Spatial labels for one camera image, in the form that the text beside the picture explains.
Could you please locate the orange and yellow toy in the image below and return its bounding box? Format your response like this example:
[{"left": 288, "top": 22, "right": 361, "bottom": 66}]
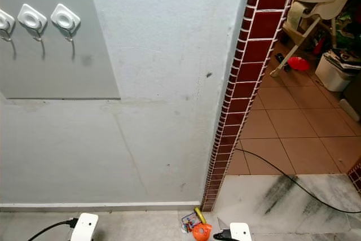
[{"left": 181, "top": 207, "right": 213, "bottom": 241}]

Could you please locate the dark red tiled step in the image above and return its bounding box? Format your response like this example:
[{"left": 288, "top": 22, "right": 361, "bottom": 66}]
[{"left": 348, "top": 161, "right": 361, "bottom": 192}]

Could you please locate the white box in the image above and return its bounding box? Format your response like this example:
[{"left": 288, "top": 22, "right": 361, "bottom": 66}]
[{"left": 341, "top": 98, "right": 361, "bottom": 122}]

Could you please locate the red plastic bowl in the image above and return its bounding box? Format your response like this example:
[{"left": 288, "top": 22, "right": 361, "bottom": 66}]
[{"left": 288, "top": 56, "right": 310, "bottom": 72}]

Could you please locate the white storage bin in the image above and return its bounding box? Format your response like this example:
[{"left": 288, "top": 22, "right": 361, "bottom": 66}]
[{"left": 314, "top": 49, "right": 361, "bottom": 93}]

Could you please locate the beige high chair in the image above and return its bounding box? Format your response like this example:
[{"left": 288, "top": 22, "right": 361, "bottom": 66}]
[{"left": 270, "top": 0, "right": 359, "bottom": 78}]

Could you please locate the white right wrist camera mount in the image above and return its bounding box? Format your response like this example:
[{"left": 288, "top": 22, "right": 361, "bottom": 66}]
[{"left": 228, "top": 222, "right": 253, "bottom": 241}]

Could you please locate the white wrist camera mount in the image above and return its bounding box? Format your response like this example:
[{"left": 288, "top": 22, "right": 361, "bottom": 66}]
[
  {"left": 72, "top": 213, "right": 99, "bottom": 241},
  {"left": 228, "top": 222, "right": 253, "bottom": 241}
]

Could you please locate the black floor cable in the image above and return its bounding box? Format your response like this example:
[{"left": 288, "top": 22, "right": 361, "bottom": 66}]
[{"left": 234, "top": 148, "right": 361, "bottom": 214}]

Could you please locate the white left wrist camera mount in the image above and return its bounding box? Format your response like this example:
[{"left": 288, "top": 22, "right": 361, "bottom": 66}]
[{"left": 72, "top": 213, "right": 99, "bottom": 241}]

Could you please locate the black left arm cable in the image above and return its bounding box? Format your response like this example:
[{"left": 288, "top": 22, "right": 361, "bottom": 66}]
[{"left": 28, "top": 218, "right": 79, "bottom": 241}]

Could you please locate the white adhesive wall hook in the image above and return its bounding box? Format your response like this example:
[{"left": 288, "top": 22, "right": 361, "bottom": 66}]
[
  {"left": 17, "top": 3, "right": 47, "bottom": 42},
  {"left": 0, "top": 8, "right": 16, "bottom": 41},
  {"left": 50, "top": 3, "right": 81, "bottom": 42}
]

